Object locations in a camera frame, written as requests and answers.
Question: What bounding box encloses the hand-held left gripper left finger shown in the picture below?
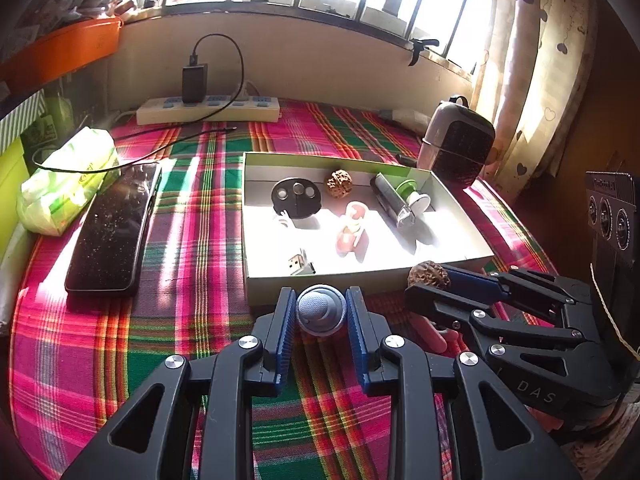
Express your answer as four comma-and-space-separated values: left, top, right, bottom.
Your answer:
60, 287, 297, 480

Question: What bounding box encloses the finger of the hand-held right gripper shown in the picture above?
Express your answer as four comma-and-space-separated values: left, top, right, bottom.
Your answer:
442, 263, 597, 332
404, 284, 624, 412

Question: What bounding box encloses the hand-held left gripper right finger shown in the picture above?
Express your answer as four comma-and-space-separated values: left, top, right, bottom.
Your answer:
345, 286, 583, 480

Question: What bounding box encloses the brown wrinkled walnut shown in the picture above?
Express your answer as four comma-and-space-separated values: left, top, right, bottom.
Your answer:
407, 260, 454, 291
326, 169, 355, 199

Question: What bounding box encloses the grey mushroom-shaped knob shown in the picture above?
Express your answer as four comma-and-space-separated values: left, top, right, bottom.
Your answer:
295, 285, 348, 337

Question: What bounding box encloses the small metal usb adapter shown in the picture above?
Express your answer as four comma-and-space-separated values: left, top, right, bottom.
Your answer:
287, 253, 317, 276

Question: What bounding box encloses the shallow white cardboard box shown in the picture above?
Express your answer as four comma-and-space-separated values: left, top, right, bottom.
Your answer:
242, 151, 496, 307

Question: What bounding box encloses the green and white spool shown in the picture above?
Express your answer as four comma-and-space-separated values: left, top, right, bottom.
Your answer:
395, 179, 432, 216

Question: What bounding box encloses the pink plastic clip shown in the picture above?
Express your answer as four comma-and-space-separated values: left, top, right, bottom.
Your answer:
335, 201, 369, 257

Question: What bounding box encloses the plaid tablecloth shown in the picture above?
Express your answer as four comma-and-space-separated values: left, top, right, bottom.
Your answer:
10, 97, 568, 480

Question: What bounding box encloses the grey tube with green cap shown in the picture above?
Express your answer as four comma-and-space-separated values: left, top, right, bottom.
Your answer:
370, 172, 417, 229

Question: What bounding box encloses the small grey desk heater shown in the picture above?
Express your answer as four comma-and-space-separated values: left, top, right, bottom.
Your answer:
417, 95, 496, 189

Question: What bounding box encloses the black round three-disc gadget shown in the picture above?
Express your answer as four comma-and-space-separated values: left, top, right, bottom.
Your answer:
271, 177, 322, 219

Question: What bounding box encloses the heart print curtain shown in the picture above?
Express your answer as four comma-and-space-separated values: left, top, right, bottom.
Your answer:
469, 0, 602, 197

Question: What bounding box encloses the black smartphone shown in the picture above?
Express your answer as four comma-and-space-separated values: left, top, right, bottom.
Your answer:
64, 161, 164, 296

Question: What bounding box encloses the black window clip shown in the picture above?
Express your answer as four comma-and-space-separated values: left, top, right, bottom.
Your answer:
406, 37, 441, 67

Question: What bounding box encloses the white power strip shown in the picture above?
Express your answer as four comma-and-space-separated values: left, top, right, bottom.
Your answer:
136, 94, 281, 125

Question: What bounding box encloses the green tissue pack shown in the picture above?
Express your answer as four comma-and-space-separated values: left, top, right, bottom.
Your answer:
17, 127, 121, 237

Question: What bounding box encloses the black charger plug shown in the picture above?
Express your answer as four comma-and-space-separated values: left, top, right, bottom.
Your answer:
181, 63, 209, 105

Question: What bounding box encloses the green box with striped lid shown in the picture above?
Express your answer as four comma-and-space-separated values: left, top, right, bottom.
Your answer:
0, 91, 49, 261

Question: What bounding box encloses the orange storage box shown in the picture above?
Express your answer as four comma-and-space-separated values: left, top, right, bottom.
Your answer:
0, 15, 124, 94

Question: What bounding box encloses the black charging cable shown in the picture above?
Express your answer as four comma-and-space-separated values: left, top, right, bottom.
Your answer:
32, 33, 247, 174

